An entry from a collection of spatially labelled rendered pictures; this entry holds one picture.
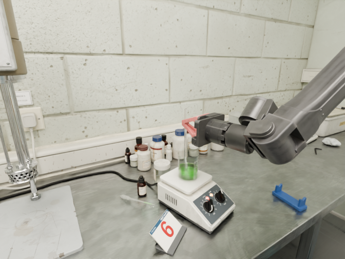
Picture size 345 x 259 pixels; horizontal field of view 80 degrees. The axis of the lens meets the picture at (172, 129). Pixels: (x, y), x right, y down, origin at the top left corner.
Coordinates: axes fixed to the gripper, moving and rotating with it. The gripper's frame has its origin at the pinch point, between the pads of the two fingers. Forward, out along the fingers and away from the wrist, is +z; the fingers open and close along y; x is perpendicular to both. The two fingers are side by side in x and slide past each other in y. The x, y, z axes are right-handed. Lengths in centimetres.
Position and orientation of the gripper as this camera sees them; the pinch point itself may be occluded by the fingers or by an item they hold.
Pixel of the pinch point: (185, 122)
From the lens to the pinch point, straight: 56.7
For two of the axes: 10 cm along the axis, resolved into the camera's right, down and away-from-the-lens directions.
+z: -6.7, -2.2, 7.1
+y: -7.4, 2.1, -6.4
